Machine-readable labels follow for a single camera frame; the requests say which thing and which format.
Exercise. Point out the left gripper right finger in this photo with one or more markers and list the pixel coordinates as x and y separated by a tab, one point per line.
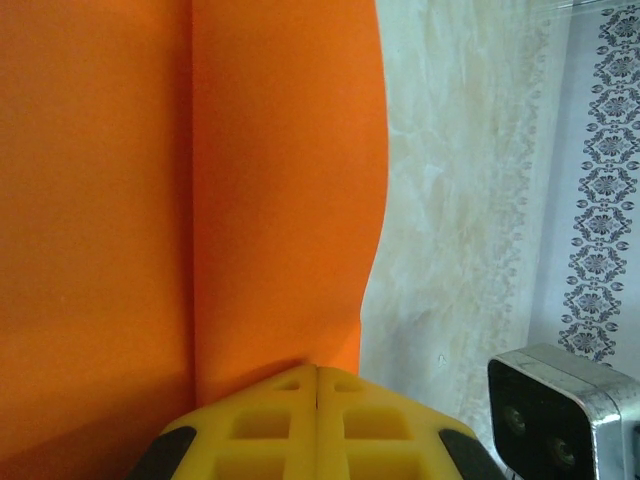
380	435

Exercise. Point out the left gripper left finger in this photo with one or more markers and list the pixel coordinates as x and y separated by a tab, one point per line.
260	435

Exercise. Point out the orange paper sheet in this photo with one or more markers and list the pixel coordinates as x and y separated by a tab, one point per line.
150	200

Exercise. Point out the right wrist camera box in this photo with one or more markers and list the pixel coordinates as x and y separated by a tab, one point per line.
550	405

